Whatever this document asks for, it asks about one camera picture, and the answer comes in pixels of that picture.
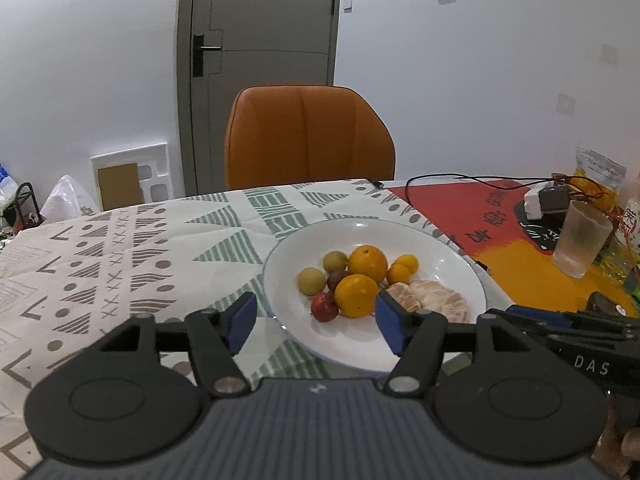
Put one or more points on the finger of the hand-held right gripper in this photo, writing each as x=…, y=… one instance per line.
x=570, y=321

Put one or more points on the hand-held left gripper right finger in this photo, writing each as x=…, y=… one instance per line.
x=392, y=322

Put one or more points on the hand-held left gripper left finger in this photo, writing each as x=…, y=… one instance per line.
x=241, y=321

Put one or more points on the peeled tangerine piece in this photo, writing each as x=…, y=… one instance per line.
x=445, y=302
x=406, y=299

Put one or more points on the orange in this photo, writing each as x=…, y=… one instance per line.
x=367, y=263
x=356, y=296

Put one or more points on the red jujube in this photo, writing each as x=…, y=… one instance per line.
x=324, y=307

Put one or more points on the dark purple jujube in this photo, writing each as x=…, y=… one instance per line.
x=337, y=278

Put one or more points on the white plate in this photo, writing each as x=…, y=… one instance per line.
x=430, y=255

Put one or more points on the small green-brown round fruit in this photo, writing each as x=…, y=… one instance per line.
x=312, y=280
x=335, y=261

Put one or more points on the person's right hand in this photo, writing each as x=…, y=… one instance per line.
x=627, y=440

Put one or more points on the small kumquat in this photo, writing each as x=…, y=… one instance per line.
x=398, y=275
x=406, y=261

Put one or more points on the translucent plastic cup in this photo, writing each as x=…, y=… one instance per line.
x=580, y=240

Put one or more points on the clear bottle with white label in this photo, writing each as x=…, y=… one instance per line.
x=631, y=222

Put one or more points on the grey small box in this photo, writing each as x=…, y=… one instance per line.
x=554, y=200

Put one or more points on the patterned white tablecloth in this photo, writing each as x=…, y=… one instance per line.
x=125, y=260

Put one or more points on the red and orange printed cloth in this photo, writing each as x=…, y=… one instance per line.
x=475, y=215

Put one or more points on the yellow snack bag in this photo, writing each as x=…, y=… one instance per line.
x=597, y=170

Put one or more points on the white foam packaging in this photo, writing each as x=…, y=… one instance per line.
x=155, y=160

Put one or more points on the orange chair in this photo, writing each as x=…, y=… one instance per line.
x=310, y=135

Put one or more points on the white plastic bag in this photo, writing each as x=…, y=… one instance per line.
x=65, y=195

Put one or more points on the blue plastic bag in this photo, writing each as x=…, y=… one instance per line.
x=4, y=185

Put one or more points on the grey door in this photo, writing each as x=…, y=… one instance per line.
x=270, y=10

